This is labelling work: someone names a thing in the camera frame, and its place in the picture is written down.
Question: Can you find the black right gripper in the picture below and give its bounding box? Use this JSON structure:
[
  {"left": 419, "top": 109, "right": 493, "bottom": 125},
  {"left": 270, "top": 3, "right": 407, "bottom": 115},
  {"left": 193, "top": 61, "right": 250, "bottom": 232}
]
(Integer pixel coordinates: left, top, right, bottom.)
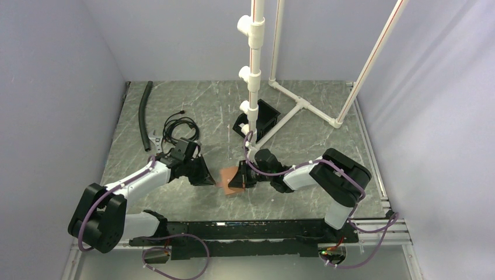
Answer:
[{"left": 228, "top": 160, "right": 273, "bottom": 189}]

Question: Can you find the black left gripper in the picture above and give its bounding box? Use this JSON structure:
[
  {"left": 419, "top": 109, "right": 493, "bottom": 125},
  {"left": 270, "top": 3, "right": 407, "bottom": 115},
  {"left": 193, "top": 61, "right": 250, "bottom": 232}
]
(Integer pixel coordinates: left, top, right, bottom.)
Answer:
[{"left": 183, "top": 154, "right": 215, "bottom": 186}]

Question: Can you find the black card tray box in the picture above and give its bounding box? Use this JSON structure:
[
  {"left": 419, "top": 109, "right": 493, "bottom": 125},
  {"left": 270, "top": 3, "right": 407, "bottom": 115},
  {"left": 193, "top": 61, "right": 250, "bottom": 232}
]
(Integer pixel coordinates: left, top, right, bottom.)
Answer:
[{"left": 232, "top": 99, "right": 280, "bottom": 143}]

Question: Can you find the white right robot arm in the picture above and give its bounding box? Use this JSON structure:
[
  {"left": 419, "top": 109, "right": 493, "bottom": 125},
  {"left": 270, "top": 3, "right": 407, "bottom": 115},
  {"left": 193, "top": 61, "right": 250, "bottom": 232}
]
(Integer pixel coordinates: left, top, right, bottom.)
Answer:
[{"left": 220, "top": 148, "right": 372, "bottom": 242}]

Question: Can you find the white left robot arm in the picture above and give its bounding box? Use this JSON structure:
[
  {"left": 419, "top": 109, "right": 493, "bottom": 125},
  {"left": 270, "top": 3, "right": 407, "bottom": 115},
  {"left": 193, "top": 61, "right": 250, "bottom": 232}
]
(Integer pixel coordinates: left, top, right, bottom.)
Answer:
[{"left": 68, "top": 138, "right": 215, "bottom": 253}]

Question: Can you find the coiled black usb cable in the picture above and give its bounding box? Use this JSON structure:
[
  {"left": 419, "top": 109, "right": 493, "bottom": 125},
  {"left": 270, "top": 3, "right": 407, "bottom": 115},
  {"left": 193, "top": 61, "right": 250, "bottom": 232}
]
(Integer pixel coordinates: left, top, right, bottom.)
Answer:
[{"left": 162, "top": 111, "right": 201, "bottom": 146}]

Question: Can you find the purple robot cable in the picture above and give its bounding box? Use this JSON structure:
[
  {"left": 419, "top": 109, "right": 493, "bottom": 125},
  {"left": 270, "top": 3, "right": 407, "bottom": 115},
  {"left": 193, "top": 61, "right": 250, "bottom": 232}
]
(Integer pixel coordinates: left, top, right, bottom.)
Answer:
[{"left": 141, "top": 234, "right": 210, "bottom": 280}]

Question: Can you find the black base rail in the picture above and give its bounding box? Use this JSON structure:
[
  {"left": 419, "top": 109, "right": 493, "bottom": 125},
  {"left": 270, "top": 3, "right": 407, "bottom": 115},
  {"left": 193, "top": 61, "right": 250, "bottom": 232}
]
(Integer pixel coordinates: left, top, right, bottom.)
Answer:
[{"left": 130, "top": 218, "right": 358, "bottom": 260}]

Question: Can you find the black corrugated hose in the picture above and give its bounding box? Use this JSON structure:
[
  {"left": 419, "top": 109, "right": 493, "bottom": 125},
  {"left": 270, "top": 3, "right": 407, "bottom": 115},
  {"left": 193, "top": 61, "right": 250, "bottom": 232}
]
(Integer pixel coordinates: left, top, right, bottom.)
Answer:
[{"left": 138, "top": 80, "right": 154, "bottom": 152}]

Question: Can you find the white pvc pipe frame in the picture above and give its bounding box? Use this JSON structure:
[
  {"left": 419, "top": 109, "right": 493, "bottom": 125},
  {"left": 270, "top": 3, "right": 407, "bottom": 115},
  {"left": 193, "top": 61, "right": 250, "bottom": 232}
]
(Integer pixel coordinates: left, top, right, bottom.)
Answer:
[{"left": 237, "top": 1, "right": 408, "bottom": 149}]

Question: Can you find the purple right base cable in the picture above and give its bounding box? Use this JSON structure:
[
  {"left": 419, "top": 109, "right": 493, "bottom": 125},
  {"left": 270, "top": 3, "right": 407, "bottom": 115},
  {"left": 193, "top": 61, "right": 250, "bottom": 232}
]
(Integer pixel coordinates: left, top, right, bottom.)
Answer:
[{"left": 319, "top": 211, "right": 399, "bottom": 270}]

